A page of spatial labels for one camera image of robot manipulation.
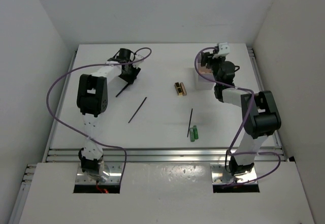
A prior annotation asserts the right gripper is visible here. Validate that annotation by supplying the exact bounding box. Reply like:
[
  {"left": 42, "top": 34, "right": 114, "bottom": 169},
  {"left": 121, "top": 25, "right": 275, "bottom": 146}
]
[{"left": 202, "top": 50, "right": 226, "bottom": 86}]

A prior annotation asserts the black small round brush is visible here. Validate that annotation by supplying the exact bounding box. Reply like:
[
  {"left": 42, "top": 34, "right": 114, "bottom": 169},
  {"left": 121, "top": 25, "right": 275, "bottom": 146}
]
[{"left": 115, "top": 83, "right": 130, "bottom": 98}]

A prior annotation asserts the beige makeup sponge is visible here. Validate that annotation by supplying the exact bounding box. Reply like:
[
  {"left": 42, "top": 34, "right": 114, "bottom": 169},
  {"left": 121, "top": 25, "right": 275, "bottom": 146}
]
[{"left": 199, "top": 67, "right": 212, "bottom": 74}]

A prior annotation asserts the white three-compartment organizer box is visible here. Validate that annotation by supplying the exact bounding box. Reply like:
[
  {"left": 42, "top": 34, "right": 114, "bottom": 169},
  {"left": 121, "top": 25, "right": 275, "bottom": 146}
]
[{"left": 194, "top": 53, "right": 215, "bottom": 90}]

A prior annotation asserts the black thin pencil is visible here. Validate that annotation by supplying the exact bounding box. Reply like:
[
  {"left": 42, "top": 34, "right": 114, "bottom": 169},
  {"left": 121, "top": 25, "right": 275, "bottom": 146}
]
[
  {"left": 187, "top": 108, "right": 193, "bottom": 137},
  {"left": 128, "top": 97, "right": 147, "bottom": 124}
]

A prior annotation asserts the green tube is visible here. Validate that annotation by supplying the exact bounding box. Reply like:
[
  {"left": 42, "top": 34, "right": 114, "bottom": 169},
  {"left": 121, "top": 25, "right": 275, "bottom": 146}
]
[
  {"left": 193, "top": 125, "right": 199, "bottom": 140},
  {"left": 189, "top": 127, "right": 195, "bottom": 142}
]

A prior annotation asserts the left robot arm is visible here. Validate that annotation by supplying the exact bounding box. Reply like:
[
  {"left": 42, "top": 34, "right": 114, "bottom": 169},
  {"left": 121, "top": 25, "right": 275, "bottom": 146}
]
[{"left": 77, "top": 48, "right": 143, "bottom": 177}]

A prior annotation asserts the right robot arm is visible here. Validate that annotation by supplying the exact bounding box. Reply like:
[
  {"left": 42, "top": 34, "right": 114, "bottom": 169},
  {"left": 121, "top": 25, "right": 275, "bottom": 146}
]
[{"left": 199, "top": 51, "right": 281, "bottom": 176}]

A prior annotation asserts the rose gold lipstick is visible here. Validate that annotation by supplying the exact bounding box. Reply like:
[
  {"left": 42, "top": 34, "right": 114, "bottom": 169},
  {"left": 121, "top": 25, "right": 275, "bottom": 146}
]
[{"left": 180, "top": 82, "right": 187, "bottom": 96}]

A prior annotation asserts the black gold lipstick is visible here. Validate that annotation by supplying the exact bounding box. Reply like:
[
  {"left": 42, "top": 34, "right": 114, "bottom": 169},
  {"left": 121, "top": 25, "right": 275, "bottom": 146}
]
[{"left": 174, "top": 82, "right": 183, "bottom": 95}]

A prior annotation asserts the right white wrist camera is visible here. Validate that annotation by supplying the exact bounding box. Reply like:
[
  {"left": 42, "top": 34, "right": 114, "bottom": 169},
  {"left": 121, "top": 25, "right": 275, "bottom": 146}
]
[{"left": 213, "top": 43, "right": 230, "bottom": 58}]

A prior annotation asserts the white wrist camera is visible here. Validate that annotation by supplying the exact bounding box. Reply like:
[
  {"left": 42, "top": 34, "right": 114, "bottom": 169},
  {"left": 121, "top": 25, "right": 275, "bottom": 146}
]
[
  {"left": 213, "top": 43, "right": 230, "bottom": 58},
  {"left": 134, "top": 54, "right": 144, "bottom": 62}
]

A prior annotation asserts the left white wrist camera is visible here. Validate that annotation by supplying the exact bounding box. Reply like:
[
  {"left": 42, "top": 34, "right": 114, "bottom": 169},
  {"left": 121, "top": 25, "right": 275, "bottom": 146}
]
[{"left": 134, "top": 54, "right": 144, "bottom": 62}]

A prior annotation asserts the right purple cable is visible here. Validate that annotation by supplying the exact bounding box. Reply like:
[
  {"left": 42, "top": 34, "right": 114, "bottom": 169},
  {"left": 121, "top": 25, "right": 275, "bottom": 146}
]
[{"left": 194, "top": 46, "right": 282, "bottom": 185}]

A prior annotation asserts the aluminium rail front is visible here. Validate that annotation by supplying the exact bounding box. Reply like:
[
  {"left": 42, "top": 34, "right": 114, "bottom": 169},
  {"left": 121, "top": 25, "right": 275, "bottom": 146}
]
[{"left": 45, "top": 147, "right": 284, "bottom": 163}]

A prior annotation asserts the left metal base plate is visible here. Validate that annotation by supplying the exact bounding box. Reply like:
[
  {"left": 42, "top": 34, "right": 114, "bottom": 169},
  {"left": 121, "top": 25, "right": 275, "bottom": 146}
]
[{"left": 75, "top": 163, "right": 123, "bottom": 185}]

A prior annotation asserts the metal base plate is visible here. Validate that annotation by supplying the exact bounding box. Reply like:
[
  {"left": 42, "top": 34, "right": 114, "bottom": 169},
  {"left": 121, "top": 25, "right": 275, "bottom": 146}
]
[
  {"left": 210, "top": 164, "right": 258, "bottom": 186},
  {"left": 75, "top": 163, "right": 123, "bottom": 185}
]

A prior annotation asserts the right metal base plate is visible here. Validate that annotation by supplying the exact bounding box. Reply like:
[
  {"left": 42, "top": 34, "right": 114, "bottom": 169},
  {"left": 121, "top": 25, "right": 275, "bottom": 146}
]
[{"left": 210, "top": 164, "right": 258, "bottom": 186}]

